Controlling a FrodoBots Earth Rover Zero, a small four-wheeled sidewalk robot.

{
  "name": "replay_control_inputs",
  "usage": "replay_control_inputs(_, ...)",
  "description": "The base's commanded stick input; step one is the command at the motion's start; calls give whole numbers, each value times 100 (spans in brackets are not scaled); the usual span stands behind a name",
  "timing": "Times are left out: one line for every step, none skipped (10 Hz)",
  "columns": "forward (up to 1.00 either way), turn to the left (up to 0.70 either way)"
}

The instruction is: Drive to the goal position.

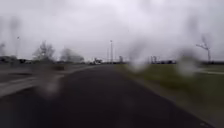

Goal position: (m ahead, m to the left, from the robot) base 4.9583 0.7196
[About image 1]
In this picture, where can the tall lamp pole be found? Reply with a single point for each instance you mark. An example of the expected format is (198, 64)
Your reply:
(18, 47)
(111, 52)

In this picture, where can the dark asphalt path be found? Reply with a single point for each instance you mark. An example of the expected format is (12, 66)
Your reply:
(100, 100)

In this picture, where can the green grass field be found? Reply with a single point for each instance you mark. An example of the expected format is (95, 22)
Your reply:
(166, 76)

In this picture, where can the small bare tree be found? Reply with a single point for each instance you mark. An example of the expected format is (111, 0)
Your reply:
(208, 53)

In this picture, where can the pale footpath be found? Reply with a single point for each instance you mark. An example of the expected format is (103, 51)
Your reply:
(213, 72)

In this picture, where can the pale concrete kerb strip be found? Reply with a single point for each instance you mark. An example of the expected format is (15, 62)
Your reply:
(13, 86)

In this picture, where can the grey asphalt road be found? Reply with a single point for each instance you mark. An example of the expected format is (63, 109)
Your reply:
(10, 78)

